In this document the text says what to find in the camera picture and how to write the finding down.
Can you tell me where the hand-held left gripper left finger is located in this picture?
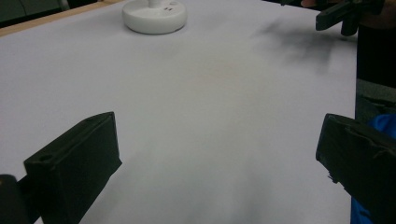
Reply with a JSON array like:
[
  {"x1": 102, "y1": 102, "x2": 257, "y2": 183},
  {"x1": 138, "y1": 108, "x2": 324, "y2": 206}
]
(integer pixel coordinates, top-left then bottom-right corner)
[{"x1": 23, "y1": 111, "x2": 123, "y2": 224}]

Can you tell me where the dark grey background panel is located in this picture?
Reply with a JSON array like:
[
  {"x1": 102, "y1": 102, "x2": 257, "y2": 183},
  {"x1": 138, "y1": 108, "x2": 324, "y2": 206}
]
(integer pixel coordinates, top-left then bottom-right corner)
[{"x1": 0, "y1": 0, "x2": 70, "y2": 23}]

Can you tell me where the white round lamp base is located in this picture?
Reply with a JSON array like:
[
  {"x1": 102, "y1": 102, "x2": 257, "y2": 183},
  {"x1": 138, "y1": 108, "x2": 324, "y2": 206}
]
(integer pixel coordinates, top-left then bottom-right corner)
[{"x1": 121, "y1": 0, "x2": 189, "y2": 35}]

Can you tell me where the blue cloth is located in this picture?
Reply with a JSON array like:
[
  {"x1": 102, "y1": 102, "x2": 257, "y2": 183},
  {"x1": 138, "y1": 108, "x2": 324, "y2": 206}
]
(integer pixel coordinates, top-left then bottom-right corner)
[{"x1": 350, "y1": 113, "x2": 396, "y2": 224}]

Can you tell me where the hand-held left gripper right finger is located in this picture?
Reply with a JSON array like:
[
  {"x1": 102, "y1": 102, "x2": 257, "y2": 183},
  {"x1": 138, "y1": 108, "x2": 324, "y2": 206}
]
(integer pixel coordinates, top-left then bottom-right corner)
[{"x1": 315, "y1": 113, "x2": 396, "y2": 224}]

